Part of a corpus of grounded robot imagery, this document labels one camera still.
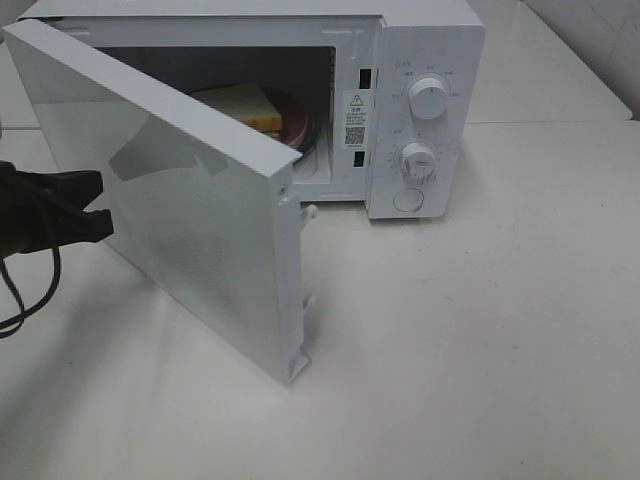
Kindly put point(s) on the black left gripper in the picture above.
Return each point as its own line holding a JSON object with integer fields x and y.
{"x": 21, "y": 226}

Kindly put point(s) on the toast sandwich with lettuce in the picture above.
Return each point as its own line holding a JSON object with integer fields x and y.
{"x": 245, "y": 103}

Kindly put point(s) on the pink round plate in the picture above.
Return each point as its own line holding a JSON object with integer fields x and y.
{"x": 294, "y": 118}

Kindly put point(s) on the round white door button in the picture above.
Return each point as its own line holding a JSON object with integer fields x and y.
{"x": 408, "y": 200}

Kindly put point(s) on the glass microwave turntable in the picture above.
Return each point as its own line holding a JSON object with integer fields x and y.
{"x": 309, "y": 139}

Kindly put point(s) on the white warning label sticker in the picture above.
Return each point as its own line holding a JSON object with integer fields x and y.
{"x": 356, "y": 114}

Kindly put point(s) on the white microwave oven body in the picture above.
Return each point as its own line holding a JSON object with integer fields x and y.
{"x": 314, "y": 51}

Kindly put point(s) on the upper white power knob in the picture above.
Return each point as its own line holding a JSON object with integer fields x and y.
{"x": 428, "y": 97}

